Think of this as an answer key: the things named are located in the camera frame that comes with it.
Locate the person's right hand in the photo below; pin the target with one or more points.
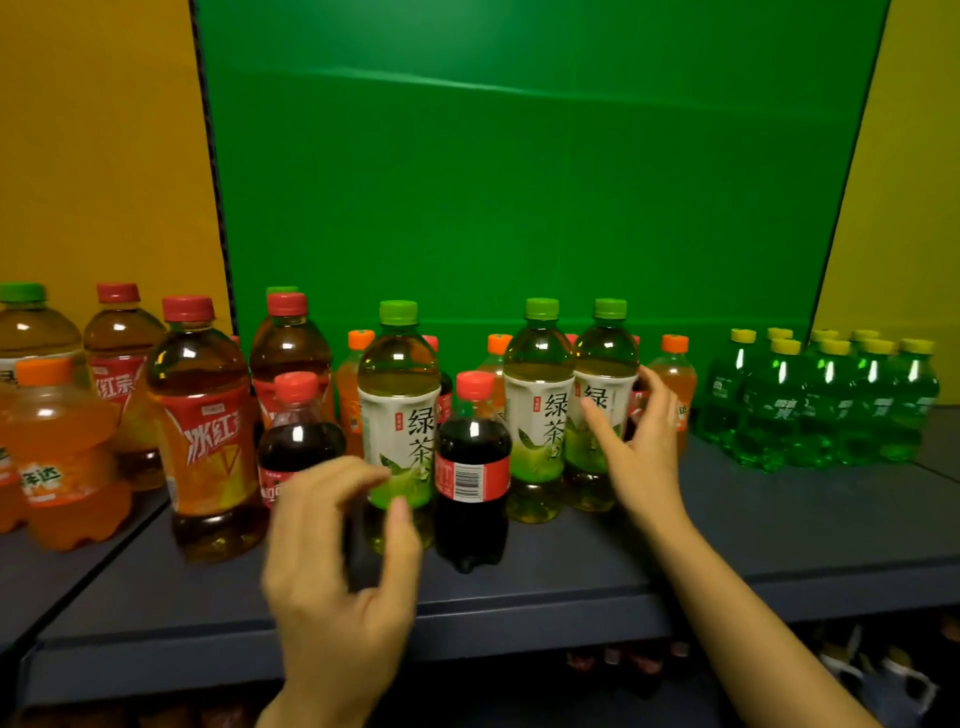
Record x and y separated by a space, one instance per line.
649 480

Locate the person's left hand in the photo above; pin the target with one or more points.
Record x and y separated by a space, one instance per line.
322 622

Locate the group of red-label tea bottles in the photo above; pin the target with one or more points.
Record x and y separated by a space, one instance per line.
202 450

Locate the cluster of green soda bottles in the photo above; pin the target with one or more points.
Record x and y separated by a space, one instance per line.
724 397

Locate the person's right forearm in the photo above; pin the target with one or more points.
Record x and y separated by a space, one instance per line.
750 637

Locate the group of orange soda bottles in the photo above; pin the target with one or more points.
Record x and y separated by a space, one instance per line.
67 480

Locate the red-capped black cola bottle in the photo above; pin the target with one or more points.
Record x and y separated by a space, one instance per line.
300 450
472 525

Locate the orange backing board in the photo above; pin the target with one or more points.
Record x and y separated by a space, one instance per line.
97 150

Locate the yellow backing board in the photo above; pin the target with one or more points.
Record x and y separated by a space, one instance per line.
915 225

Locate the yellow-capped green soda bottle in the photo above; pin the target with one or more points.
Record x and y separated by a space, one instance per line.
821 427
862 427
772 420
911 412

